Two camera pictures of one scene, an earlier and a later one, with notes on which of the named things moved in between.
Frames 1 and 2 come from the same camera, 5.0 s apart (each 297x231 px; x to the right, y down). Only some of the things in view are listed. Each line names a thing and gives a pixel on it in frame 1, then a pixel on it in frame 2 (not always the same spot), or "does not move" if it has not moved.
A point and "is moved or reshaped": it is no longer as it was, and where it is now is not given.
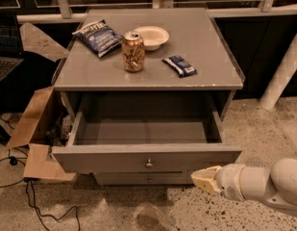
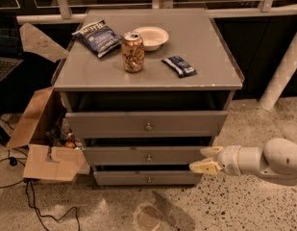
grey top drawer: (142, 141) is moved or reshaped
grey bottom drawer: (143, 178) does not move
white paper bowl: (153, 36) does not move
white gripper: (229, 180) → (228, 160)
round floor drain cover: (149, 218) does not move
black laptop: (8, 53) does not move
